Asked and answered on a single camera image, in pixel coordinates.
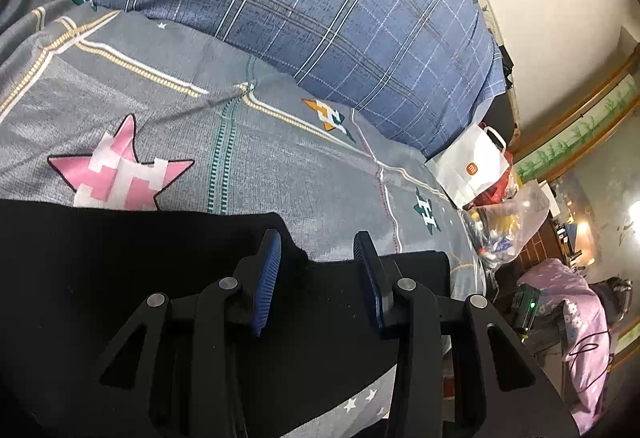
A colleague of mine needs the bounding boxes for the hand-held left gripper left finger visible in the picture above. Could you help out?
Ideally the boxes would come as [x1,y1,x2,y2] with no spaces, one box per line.
[82,228,283,438]

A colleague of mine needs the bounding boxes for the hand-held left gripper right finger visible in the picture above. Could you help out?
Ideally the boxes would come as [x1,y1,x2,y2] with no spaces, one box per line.
[352,231,581,438]

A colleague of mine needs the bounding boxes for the black pants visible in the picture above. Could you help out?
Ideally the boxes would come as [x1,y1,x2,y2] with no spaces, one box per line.
[0,198,451,438]

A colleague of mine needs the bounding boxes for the grey star-printed bed sheet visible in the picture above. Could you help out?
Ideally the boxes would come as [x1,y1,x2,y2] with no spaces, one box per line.
[0,0,496,438]

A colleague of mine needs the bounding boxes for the white paper bag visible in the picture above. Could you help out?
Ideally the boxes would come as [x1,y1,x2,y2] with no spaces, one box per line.
[425,123,513,209]

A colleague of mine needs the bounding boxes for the black device with green light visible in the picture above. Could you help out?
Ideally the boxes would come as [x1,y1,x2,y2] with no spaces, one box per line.
[510,283,543,334]

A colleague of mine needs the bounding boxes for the red plastic bag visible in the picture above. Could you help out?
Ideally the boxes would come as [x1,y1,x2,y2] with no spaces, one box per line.
[470,163,518,209]

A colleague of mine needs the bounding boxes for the clear plastic bag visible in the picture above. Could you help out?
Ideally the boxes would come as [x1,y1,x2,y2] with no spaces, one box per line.
[462,178,551,269]

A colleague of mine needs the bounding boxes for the pink printed cloth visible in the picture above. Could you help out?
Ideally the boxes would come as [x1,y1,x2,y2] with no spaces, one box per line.
[515,258,613,434]

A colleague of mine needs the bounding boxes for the black bag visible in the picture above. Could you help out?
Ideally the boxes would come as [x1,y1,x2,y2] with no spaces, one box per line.
[592,275,633,319]

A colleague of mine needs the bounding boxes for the wooden framed mirror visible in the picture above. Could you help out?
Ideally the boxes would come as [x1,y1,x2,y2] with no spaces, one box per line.
[507,61,640,369]

